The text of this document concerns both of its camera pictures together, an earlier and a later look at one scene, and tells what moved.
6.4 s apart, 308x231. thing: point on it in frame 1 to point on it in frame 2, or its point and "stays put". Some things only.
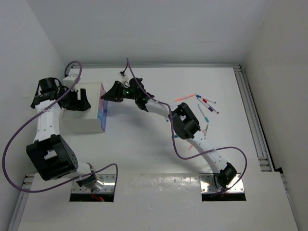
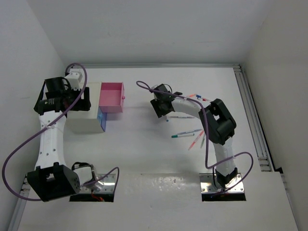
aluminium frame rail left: (20, 203) stays put
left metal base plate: (109, 185) stays put
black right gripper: (114, 94) to (160, 112)
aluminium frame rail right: (265, 162) stays put
